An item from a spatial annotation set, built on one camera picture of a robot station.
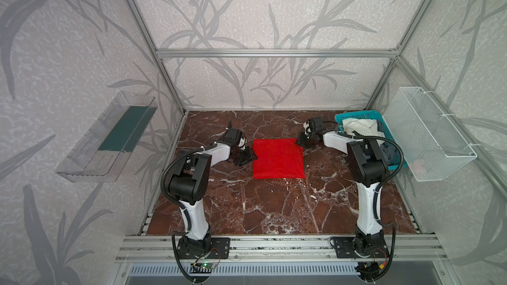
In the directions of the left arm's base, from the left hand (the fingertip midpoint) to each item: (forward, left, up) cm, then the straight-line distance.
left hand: (257, 152), depth 97 cm
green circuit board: (-47, +19, -5) cm, 51 cm away
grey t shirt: (-3, -63, +5) cm, 64 cm away
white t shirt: (+12, -54, +7) cm, 56 cm away
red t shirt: (-3, -11, -1) cm, 11 cm away
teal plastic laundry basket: (+3, -59, +14) cm, 61 cm away
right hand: (+12, -21, -2) cm, 24 cm away
